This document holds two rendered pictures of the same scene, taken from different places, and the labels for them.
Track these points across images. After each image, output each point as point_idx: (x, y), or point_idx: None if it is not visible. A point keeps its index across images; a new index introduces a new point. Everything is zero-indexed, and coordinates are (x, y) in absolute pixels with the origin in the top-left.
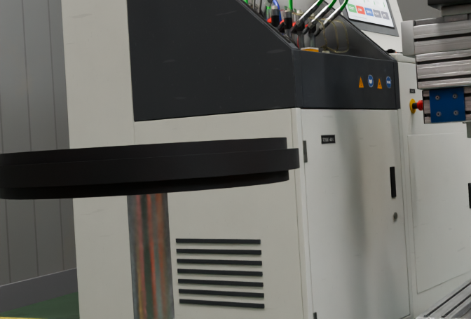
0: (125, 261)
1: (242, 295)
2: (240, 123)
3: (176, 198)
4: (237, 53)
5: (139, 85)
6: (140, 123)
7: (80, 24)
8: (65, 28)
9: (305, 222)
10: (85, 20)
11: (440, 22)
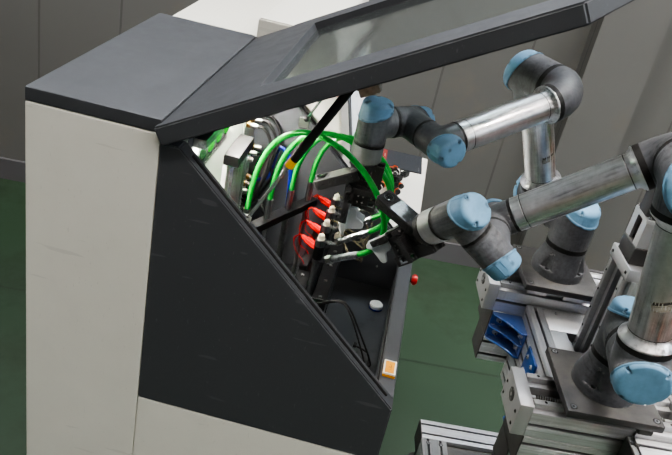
0: None
1: None
2: (297, 450)
3: None
4: (314, 387)
5: (154, 365)
6: (148, 401)
7: (60, 260)
8: (31, 254)
9: None
10: (69, 259)
11: (561, 411)
